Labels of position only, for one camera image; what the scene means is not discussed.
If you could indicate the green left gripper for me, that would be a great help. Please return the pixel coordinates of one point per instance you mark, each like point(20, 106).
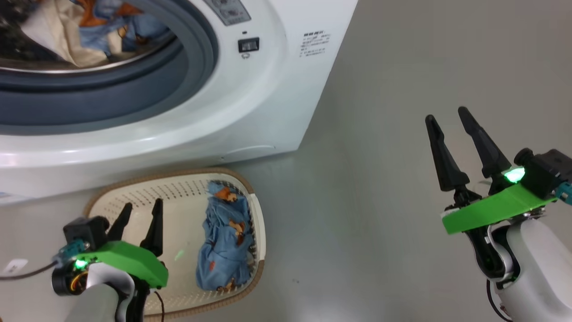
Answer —
point(129, 259)

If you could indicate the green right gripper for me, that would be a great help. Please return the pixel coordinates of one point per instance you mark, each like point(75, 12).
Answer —
point(487, 210)

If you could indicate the blue cartoon print garment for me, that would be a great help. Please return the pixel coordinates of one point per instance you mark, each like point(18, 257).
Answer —
point(223, 250)
point(134, 27)

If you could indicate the cream printed garment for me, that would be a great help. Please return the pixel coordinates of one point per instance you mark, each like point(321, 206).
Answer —
point(62, 31)

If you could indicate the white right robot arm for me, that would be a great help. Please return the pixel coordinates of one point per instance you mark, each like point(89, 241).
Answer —
point(536, 268)

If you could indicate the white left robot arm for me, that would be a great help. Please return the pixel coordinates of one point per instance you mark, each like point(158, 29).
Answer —
point(98, 299)

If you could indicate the cream perforated laundry basket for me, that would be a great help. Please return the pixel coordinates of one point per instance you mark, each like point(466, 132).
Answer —
point(178, 214)

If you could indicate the white front-load washing machine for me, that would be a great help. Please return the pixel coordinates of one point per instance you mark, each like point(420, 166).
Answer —
point(268, 112)

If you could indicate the black door latch socket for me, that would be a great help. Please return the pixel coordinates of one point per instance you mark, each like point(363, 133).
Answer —
point(248, 45)

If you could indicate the round white filter cover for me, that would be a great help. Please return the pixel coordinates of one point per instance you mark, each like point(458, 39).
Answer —
point(250, 153)

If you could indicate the grey warning sticker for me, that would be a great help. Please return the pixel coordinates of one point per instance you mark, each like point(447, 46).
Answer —
point(230, 11)

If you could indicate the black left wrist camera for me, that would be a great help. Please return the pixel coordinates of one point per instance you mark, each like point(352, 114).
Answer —
point(85, 230)

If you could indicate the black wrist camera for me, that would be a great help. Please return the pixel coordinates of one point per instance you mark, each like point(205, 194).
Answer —
point(547, 172)
point(85, 230)

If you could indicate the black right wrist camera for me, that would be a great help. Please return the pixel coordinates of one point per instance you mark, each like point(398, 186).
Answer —
point(547, 172)

